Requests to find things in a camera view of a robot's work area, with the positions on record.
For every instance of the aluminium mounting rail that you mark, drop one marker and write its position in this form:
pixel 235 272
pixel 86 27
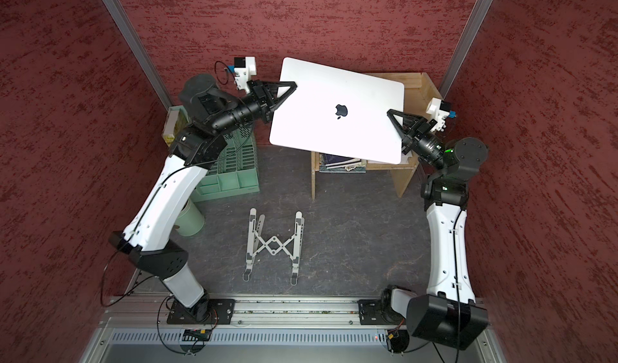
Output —
pixel 262 328

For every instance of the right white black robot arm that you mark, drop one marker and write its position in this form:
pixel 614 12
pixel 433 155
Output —
pixel 447 314

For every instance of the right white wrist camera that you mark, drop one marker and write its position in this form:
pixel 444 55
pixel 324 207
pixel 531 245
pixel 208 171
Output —
pixel 439 111

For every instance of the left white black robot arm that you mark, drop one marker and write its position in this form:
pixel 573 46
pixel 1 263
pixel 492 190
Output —
pixel 213 113

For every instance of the green plastic file organizer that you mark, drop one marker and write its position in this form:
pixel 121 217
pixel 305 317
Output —
pixel 235 172

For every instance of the left metal corner post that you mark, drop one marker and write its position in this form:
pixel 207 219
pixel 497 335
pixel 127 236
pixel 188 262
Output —
pixel 126 28

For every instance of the book stack under blue book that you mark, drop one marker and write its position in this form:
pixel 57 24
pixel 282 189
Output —
pixel 349 168

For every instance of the metal corner post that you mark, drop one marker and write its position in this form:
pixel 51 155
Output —
pixel 467 37
pixel 126 28

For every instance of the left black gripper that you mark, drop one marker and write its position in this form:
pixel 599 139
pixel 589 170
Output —
pixel 268 95

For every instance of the silver folding laptop stand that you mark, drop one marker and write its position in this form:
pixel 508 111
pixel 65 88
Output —
pixel 256 244

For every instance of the green pencil cup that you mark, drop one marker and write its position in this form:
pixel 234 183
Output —
pixel 190 221

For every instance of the right metal corner post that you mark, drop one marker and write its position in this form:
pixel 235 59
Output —
pixel 467 37

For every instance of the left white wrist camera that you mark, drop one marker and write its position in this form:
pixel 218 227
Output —
pixel 244 68

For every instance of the wooden shelf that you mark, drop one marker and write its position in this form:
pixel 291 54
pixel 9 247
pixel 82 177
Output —
pixel 419 92

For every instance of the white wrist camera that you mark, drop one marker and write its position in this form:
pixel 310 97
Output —
pixel 244 68
pixel 439 111

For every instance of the dark blue book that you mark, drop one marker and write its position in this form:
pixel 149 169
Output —
pixel 335 161

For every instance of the silver laptop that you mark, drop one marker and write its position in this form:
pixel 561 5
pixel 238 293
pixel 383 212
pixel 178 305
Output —
pixel 338 112

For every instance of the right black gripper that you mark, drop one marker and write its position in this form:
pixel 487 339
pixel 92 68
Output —
pixel 407 126

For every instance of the yellow book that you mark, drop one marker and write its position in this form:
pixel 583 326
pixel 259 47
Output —
pixel 177 119

